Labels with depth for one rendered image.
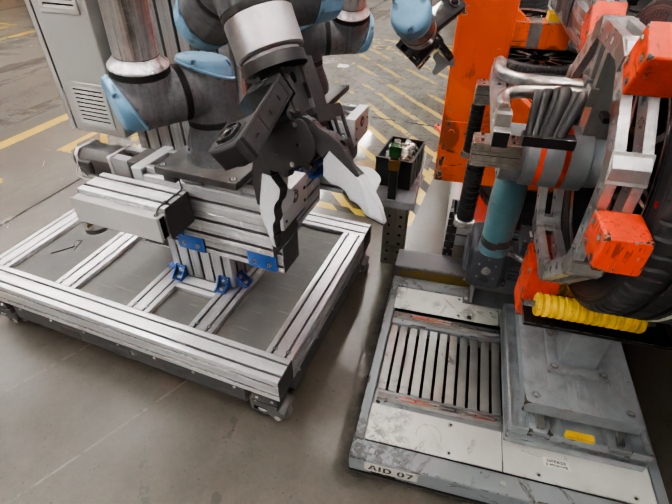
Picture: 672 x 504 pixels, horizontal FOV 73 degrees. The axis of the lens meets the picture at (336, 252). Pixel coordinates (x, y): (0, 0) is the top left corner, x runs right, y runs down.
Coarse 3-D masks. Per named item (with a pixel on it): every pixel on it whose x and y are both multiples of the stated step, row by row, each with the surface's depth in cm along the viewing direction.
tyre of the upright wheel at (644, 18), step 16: (656, 0) 89; (640, 16) 95; (656, 16) 87; (656, 192) 76; (656, 208) 74; (656, 224) 74; (656, 240) 74; (656, 256) 75; (656, 272) 77; (576, 288) 107; (592, 288) 97; (608, 288) 89; (624, 288) 83; (640, 288) 81; (656, 288) 80; (592, 304) 96; (608, 304) 89; (624, 304) 86; (640, 304) 86; (656, 304) 83
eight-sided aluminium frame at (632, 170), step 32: (608, 32) 88; (640, 32) 83; (576, 64) 108; (640, 96) 78; (640, 128) 76; (608, 160) 75; (640, 160) 74; (544, 192) 124; (608, 192) 77; (640, 192) 75; (544, 224) 122; (544, 256) 111; (576, 256) 85
